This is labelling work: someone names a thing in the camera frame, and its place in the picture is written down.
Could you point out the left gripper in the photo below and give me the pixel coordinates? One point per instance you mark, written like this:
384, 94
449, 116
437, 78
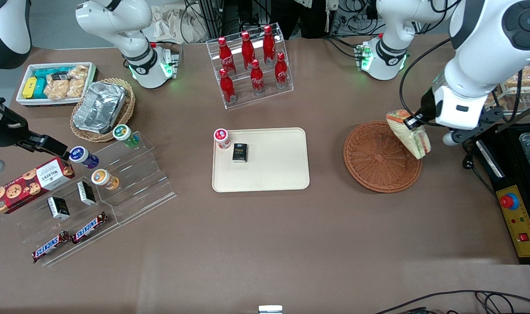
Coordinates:
426, 108

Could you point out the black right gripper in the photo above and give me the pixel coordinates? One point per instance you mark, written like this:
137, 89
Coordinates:
5, 129

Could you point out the triangular sandwich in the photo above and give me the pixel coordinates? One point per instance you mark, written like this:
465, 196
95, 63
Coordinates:
415, 141

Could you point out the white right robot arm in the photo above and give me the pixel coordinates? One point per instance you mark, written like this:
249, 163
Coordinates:
117, 22

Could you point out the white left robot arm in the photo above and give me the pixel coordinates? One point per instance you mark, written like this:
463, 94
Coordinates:
487, 43

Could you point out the brown wicker basket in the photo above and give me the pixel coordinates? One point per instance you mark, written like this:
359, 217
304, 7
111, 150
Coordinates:
378, 161

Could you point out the aluminium foil tray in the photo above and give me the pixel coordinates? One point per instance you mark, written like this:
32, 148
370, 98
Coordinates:
99, 107

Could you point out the light wicker basket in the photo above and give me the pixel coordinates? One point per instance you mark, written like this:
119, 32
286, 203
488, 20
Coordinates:
127, 109

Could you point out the beige plastic tray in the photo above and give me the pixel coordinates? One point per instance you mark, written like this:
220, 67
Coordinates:
273, 168

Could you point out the blue-lid small jar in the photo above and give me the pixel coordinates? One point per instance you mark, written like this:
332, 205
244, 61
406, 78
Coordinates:
83, 157

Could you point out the red Walkers cookie box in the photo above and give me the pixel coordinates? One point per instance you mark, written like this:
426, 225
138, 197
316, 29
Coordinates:
29, 183

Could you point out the white plastic bin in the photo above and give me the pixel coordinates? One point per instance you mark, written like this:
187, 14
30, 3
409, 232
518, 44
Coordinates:
23, 101

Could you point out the small black white box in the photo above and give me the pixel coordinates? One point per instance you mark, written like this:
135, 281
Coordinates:
86, 193
58, 208

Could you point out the orange-lid small jar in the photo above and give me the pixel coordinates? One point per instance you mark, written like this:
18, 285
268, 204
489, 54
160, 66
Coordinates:
103, 179

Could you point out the clear bag of biscuits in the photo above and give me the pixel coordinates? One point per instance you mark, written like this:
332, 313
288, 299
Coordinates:
66, 87

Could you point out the teal snack box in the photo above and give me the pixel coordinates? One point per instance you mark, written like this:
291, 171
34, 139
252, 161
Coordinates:
42, 85

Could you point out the yellow small box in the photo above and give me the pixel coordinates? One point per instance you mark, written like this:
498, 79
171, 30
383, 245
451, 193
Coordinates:
29, 87

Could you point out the green-lid small jar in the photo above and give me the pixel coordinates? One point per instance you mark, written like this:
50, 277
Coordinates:
124, 134

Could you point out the Snickers bar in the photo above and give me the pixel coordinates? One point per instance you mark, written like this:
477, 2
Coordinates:
50, 247
90, 227

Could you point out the clear acrylic step display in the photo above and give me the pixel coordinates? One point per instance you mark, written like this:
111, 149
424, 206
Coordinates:
138, 183

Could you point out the black control box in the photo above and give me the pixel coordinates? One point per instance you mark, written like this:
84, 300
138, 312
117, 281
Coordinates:
504, 170

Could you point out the bag of fried snacks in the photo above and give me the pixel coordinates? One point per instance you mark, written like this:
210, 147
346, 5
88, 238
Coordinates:
528, 77

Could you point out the red emergency stop button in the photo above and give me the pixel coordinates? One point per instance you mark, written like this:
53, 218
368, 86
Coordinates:
509, 201

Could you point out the red cola bottle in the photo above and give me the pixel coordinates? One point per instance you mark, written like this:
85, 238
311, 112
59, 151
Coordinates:
225, 56
269, 46
227, 87
281, 72
257, 78
247, 50

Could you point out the person behind table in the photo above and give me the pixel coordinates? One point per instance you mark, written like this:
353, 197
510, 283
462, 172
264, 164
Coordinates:
304, 19

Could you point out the clear acrylic bottle rack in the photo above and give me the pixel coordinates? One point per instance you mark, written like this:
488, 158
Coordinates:
265, 93

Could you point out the crumpled beige bag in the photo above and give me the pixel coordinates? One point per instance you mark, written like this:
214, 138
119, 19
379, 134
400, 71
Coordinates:
169, 24

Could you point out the red-lid small jar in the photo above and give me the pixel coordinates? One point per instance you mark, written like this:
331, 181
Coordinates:
222, 138

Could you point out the black Pace box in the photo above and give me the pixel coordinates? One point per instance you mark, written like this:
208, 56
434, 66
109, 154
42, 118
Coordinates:
239, 152

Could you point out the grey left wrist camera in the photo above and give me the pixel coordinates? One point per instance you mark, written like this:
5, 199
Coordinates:
459, 136

